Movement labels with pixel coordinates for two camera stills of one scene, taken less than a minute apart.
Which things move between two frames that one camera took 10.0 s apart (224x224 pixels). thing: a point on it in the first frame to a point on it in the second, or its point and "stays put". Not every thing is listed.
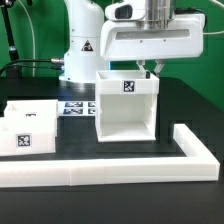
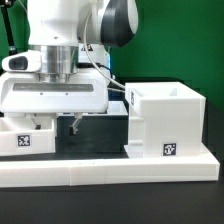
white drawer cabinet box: [126, 106] to [166, 120]
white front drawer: [28, 135] stays put
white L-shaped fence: [199, 164] stays put
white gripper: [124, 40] to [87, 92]
